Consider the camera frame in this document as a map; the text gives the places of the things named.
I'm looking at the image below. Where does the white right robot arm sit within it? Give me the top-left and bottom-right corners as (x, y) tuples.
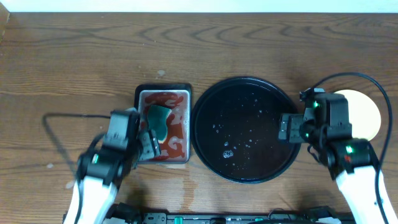
(279, 110), (397, 223)

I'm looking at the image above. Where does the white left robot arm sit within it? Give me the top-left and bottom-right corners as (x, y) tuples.
(63, 129), (160, 223)

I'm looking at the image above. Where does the round black serving tray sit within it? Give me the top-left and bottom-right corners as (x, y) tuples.
(190, 77), (301, 184)

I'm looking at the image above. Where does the black rectangular wash tray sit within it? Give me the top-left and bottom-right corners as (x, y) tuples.
(134, 83), (191, 164)

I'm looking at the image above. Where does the yellow plate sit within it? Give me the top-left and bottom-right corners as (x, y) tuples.
(336, 90), (381, 141)

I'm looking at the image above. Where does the green scrubbing sponge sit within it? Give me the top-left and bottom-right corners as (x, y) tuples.
(147, 105), (172, 144)

